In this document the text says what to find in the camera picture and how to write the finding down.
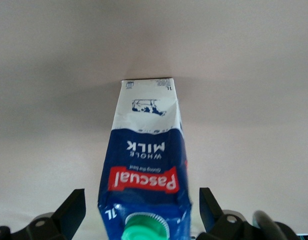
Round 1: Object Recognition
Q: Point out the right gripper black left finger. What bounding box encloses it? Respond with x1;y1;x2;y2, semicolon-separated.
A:
10;188;87;240

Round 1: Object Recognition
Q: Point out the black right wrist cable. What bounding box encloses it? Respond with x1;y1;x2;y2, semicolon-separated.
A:
252;210;289;240

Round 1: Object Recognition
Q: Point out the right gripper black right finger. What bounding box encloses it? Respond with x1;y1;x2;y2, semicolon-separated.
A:
195;187;250;240

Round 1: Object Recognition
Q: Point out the blue white milk carton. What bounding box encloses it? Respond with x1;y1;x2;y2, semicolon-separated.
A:
97;77;194;240

